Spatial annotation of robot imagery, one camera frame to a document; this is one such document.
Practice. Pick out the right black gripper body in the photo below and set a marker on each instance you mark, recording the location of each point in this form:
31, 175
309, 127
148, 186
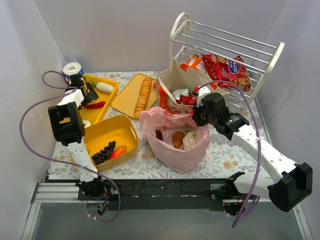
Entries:
200, 116

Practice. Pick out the pink plastic grocery bag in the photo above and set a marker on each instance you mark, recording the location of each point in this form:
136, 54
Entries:
178, 160

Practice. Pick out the dark red beet toy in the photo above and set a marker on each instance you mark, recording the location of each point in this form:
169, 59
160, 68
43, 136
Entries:
159, 134

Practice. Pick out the row of round crackers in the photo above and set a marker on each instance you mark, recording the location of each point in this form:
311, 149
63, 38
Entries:
143, 96

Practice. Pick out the beige paper grocery bag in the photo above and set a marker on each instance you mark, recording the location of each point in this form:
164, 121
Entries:
174, 78

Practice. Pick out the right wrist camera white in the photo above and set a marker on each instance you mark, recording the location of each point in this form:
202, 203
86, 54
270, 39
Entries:
200, 93

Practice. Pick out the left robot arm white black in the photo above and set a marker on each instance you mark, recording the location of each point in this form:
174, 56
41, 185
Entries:
68, 126

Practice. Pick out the yellow flat tray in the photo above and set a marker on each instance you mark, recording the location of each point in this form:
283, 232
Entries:
126, 99

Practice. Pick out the white ring slice toy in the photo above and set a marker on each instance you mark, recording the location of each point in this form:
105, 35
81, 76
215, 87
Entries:
86, 123

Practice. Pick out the black grape bunch toy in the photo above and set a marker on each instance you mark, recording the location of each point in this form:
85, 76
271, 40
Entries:
104, 154

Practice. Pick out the brown fried nugget toy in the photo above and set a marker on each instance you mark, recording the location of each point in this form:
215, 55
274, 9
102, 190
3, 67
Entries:
177, 139

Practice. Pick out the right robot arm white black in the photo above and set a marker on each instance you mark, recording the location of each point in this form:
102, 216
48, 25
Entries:
288, 183

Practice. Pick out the white radish toy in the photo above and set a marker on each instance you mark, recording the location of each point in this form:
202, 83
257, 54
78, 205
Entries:
102, 87

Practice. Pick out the white red chips bag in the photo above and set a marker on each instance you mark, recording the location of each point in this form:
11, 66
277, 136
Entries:
179, 100

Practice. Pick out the cabbage toy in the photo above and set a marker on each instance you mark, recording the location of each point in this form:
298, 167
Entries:
190, 140

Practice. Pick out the orange snack packet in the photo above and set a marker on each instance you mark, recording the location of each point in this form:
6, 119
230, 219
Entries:
194, 62

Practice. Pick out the cream metal shelf rack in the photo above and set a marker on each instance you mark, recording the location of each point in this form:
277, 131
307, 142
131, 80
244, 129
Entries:
189, 37

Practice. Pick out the orange carrot toy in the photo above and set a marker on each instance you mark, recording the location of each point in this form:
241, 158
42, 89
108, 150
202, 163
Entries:
118, 152

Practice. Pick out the yellow rectangular tray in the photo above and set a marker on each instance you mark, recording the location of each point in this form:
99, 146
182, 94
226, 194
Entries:
97, 115

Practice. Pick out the red chili pepper toy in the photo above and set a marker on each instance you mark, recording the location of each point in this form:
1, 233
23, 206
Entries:
97, 105

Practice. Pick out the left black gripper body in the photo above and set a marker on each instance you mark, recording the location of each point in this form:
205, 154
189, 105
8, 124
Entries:
90, 94

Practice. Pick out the red snack bag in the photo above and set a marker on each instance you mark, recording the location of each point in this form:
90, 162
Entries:
220, 68

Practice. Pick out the tissue roll blue pack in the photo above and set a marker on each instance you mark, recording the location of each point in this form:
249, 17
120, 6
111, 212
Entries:
72, 68

